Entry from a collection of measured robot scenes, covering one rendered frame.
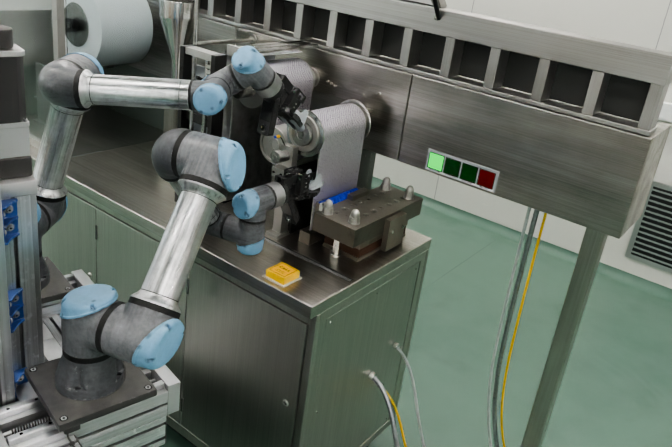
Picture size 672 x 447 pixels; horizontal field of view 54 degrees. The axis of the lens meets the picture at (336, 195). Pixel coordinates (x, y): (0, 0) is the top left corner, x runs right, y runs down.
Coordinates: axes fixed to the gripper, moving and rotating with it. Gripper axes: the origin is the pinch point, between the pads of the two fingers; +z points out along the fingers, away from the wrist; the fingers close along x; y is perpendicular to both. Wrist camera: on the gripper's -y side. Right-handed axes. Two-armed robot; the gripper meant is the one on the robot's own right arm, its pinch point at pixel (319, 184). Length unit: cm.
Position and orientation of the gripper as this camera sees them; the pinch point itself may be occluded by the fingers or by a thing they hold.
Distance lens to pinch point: 207.7
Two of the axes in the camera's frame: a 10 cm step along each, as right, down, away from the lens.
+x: -7.9, -3.2, 5.2
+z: 6.0, -2.4, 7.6
